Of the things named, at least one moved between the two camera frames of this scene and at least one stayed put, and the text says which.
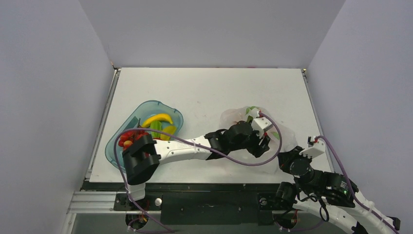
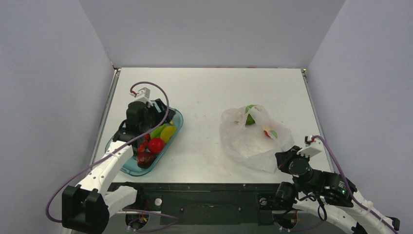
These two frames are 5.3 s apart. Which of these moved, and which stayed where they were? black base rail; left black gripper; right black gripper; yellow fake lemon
Moved: left black gripper
Stayed: right black gripper; yellow fake lemon; black base rail
